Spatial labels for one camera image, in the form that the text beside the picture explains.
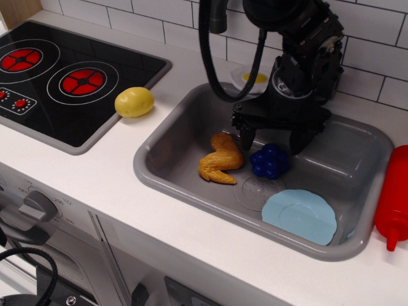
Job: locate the black toy stove top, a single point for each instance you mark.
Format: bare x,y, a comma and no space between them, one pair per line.
59,87

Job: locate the blue toy blueberries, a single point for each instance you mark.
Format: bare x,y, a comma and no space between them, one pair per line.
270,162

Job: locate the toy fried chicken wing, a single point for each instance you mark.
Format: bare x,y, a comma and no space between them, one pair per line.
225,156

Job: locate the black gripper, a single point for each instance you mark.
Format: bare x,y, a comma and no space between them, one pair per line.
280,108

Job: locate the grey oven knob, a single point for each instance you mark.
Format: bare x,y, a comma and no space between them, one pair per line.
38,207

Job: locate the toy fried egg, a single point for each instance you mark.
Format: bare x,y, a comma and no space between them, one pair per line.
240,76

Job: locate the light blue toy plate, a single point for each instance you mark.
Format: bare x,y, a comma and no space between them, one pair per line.
301,213

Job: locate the red ketchup bottle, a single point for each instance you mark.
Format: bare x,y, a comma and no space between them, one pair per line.
391,215

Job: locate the yellow toy potato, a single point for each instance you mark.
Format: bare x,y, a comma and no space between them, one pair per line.
134,102

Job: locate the grey toy sink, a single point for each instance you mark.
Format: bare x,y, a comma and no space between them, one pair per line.
345,165

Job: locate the wooden panel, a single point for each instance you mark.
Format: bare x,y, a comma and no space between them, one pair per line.
14,12

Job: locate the toy oven front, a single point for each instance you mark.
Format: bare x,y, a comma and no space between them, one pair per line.
72,250

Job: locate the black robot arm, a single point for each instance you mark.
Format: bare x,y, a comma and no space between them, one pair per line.
303,78

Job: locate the dark grey faucet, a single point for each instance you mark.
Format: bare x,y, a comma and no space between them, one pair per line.
218,20

